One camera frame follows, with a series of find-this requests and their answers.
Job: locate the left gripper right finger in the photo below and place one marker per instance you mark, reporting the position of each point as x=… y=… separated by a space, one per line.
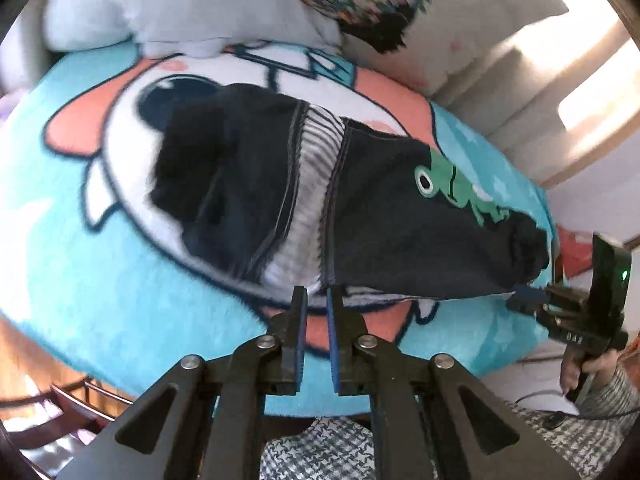
x=432 y=419

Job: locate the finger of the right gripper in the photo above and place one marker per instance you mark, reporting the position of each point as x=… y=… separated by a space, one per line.
x=526 y=305
x=531 y=294

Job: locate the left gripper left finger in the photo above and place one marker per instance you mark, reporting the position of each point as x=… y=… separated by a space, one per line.
x=203 y=419

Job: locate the striped navy white pants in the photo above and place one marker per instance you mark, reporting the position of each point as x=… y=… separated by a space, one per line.
x=274 y=190

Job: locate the grey patterned sleeve forearm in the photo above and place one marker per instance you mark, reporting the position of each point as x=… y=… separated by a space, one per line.
x=589 y=441

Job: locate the person's right hand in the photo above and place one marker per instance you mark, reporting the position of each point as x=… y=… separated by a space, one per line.
x=575 y=363

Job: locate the turquoise star cartoon blanket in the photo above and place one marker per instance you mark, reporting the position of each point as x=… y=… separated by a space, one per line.
x=99 y=276

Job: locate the beige padded headboard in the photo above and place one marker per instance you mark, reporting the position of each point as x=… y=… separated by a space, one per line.
x=555 y=97

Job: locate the cream floral pillow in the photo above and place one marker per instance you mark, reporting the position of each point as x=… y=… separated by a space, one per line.
x=422 y=43

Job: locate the white plain pillow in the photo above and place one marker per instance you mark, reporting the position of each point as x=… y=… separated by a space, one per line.
x=198 y=28

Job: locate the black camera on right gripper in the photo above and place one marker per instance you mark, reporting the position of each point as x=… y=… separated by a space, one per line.
x=611 y=267

